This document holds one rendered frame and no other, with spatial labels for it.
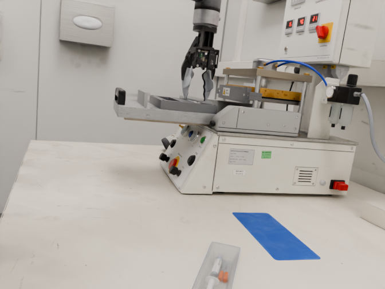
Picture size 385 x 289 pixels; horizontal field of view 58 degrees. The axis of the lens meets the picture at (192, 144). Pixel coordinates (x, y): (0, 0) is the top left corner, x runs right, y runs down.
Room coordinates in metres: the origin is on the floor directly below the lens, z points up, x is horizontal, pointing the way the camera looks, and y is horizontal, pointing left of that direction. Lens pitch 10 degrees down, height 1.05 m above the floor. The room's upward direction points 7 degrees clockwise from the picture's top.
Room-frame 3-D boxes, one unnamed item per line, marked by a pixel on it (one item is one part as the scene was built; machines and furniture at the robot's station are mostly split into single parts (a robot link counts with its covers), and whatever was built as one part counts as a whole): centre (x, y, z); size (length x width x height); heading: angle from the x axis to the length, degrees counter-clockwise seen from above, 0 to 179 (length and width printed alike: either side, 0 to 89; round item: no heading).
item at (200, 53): (1.06, 0.00, 1.15); 0.09 x 0.08 x 0.12; 17
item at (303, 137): (1.16, -0.23, 0.93); 0.46 x 0.35 x 0.01; 107
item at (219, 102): (1.26, -0.09, 0.97); 0.25 x 0.05 x 0.07; 107
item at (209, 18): (1.06, 0.00, 1.23); 0.08 x 0.08 x 0.05
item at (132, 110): (1.06, 0.09, 0.97); 0.30 x 0.22 x 0.08; 107
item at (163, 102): (1.07, 0.05, 0.98); 0.20 x 0.17 x 0.03; 17
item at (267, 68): (1.14, -0.24, 1.08); 0.31 x 0.24 x 0.13; 17
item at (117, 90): (1.02, 0.23, 0.99); 0.15 x 0.02 x 0.04; 17
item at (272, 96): (1.14, -0.20, 1.07); 0.22 x 0.17 x 0.10; 17
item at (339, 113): (0.97, -0.39, 1.05); 0.15 x 0.05 x 0.15; 17
